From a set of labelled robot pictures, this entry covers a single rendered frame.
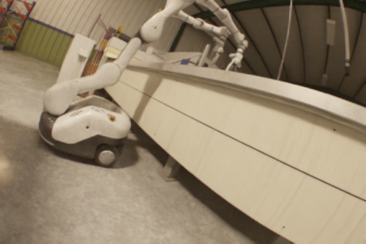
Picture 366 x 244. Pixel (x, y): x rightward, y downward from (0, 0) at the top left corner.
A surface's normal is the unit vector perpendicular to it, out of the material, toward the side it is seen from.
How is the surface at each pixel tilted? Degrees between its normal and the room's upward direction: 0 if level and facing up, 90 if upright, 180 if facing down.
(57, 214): 0
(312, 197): 90
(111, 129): 90
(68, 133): 90
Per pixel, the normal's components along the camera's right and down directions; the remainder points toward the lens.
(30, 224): 0.39, -0.92
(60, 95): 0.52, 0.25
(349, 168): -0.68, -0.27
